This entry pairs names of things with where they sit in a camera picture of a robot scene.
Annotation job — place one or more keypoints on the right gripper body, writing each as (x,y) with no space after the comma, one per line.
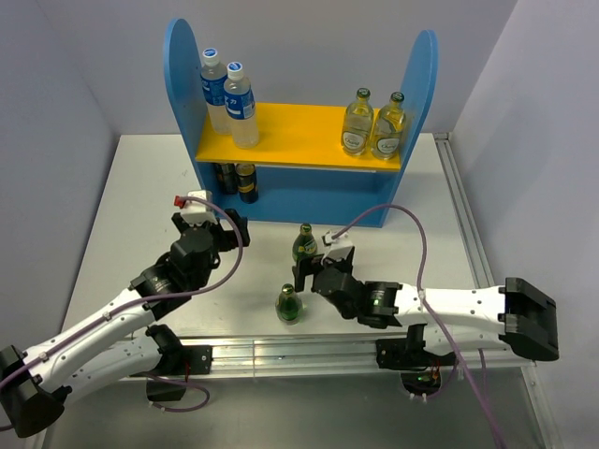
(343,261)

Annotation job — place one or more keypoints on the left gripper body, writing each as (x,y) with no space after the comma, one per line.
(224,239)

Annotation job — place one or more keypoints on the green glass bottle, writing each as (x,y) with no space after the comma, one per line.
(305,245)
(288,305)

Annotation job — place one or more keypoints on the green glass bottle front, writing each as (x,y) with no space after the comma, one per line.
(288,305)

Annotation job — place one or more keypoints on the dark can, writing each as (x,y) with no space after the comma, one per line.
(226,178)
(247,183)

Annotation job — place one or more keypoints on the dark can front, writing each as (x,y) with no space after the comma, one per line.
(247,183)

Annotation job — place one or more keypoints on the Pocari bottle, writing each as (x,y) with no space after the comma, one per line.
(213,75)
(240,107)

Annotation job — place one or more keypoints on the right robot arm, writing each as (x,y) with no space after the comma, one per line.
(514,316)

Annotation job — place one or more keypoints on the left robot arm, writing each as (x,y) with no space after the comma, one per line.
(125,337)

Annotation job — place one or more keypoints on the blue and yellow wooden shelf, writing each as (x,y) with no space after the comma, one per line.
(303,175)

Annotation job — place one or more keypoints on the yellow glass bottle left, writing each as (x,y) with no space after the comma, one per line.
(357,123)

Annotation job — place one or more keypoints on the yellow glass bottle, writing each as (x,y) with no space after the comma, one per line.
(388,128)
(357,123)

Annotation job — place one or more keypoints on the yellow glass bottle right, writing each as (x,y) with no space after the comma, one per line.
(388,128)

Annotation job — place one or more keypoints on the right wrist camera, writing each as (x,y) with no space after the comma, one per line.
(337,243)

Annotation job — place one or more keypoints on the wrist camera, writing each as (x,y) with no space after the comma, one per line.
(337,243)
(194,208)

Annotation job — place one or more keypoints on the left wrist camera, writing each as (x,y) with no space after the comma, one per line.
(194,208)

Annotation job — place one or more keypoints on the aluminium rail front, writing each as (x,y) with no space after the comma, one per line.
(231,358)

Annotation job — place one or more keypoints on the aluminium rail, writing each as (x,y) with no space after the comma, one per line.
(472,242)
(231,358)

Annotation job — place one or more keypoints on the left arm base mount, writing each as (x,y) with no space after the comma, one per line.
(187,361)

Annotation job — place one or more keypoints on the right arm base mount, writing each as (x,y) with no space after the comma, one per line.
(423,375)

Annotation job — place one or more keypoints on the aluminium rail right side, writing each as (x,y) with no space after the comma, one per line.
(472,242)

